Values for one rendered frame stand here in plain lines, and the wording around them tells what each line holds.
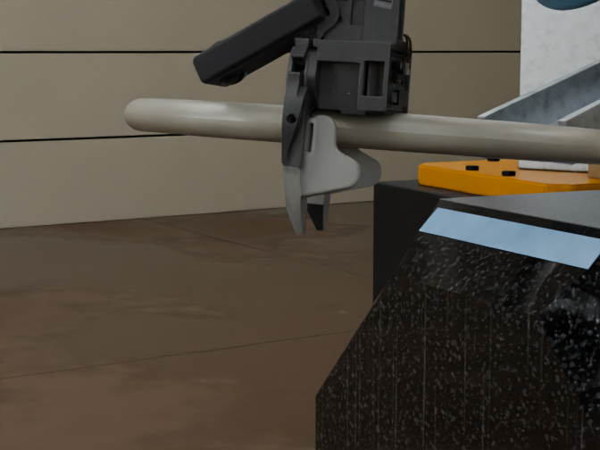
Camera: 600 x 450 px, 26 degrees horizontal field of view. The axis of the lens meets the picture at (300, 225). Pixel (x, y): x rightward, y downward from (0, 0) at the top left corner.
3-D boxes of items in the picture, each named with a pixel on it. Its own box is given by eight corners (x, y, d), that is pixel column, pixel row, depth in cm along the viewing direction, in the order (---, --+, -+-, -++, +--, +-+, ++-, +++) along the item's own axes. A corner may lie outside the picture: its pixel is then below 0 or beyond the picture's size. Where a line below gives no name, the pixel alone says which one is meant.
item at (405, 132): (379, 145, 160) (380, 120, 160) (743, 174, 124) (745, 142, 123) (26, 121, 127) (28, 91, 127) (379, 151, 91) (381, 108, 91)
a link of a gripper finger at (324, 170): (347, 235, 97) (362, 114, 98) (273, 228, 99) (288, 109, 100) (358, 239, 100) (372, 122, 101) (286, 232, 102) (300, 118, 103)
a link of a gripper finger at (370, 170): (374, 236, 105) (376, 122, 102) (304, 229, 107) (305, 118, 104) (384, 226, 108) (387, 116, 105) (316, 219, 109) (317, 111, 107)
